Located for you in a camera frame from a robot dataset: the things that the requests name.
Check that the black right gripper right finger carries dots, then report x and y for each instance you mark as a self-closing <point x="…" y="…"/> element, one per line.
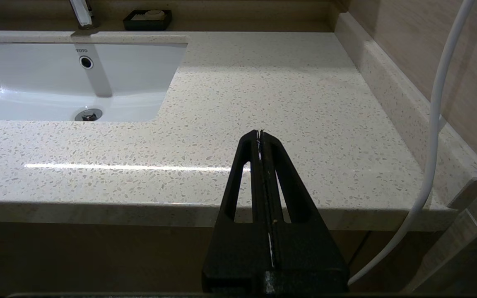
<point x="304" y="252"/>

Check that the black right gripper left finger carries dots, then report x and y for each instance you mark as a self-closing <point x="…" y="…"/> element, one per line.
<point x="232" y="248"/>

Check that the brown vanity cabinet front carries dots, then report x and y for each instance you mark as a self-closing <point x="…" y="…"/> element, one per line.
<point x="97" y="256"/>

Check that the chrome sink drain stopper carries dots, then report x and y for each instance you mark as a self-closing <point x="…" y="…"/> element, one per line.
<point x="88" y="115"/>

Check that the black soap dish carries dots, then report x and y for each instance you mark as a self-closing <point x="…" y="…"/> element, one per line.
<point x="147" y="25"/>

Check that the beige round soap bar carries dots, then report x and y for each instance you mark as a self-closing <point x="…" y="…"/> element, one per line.
<point x="151" y="15"/>

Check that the white ceramic sink basin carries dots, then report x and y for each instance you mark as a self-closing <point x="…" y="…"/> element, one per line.
<point x="35" y="82"/>

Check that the chrome faucet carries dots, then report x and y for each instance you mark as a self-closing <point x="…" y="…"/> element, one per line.
<point x="81" y="13"/>

